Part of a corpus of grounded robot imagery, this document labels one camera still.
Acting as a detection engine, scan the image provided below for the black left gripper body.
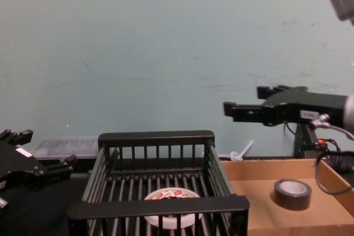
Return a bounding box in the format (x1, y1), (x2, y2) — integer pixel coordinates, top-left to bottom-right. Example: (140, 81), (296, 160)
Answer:
(0, 139), (45, 193)

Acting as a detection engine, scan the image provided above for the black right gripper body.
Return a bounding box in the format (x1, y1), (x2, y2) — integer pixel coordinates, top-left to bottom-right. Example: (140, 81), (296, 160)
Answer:
(262, 86), (348, 127)

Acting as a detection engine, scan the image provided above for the clear plastic case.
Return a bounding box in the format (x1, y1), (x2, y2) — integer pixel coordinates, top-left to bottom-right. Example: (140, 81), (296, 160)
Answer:
(29, 136), (100, 161)

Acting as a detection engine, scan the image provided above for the small white three-armed plastic piece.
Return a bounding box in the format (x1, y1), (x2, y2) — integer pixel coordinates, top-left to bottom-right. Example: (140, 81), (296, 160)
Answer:
(230, 139), (254, 162)

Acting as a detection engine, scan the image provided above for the shallow brown cardboard tray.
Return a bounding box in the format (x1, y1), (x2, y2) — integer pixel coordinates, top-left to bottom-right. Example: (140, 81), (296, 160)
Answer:
(220, 158), (354, 236)

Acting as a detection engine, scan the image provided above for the roll of silver tape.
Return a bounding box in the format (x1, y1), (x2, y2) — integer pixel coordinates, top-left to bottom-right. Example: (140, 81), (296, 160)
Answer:
(273, 179), (313, 211)

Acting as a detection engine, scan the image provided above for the black rack with steel bars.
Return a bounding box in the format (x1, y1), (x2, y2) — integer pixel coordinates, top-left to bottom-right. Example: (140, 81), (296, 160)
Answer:
(67, 130), (251, 236)

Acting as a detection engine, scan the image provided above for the roll of white tape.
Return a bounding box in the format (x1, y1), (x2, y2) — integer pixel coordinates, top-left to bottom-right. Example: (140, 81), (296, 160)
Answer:
(143, 187), (202, 230)

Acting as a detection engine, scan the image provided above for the black upright bracket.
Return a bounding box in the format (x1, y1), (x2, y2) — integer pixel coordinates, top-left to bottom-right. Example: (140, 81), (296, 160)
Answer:
(294, 122), (316, 160)

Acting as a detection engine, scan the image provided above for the black corded tool red switch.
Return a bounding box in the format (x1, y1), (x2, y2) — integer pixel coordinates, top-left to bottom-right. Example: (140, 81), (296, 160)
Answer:
(284, 123), (354, 196)

